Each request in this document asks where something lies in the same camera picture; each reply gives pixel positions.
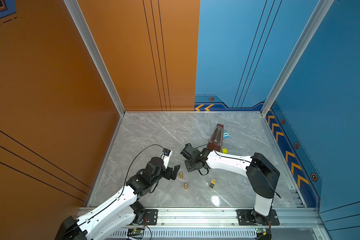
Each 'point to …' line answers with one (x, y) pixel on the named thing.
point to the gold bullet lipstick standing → (186, 186)
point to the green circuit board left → (134, 231)
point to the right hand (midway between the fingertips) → (189, 165)
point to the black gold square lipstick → (212, 183)
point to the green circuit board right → (263, 233)
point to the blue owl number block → (226, 135)
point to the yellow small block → (224, 150)
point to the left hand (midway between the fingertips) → (172, 161)
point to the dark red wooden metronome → (216, 140)
